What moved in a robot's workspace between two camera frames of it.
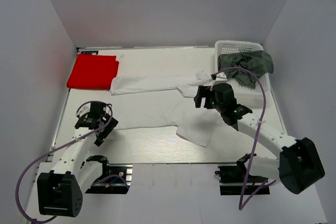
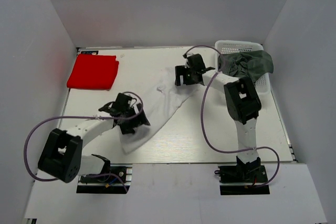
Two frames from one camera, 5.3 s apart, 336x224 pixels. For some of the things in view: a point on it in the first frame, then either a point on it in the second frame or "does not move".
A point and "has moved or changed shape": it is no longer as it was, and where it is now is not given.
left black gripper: x=109 y=128 to x=128 y=129
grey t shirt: x=255 y=62 does not move
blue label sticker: x=89 y=52 does not move
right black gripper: x=203 y=92 to x=180 y=71
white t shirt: x=165 y=100 has moved or changed shape
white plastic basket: x=243 y=94 does not move
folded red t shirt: x=93 y=72 does not move
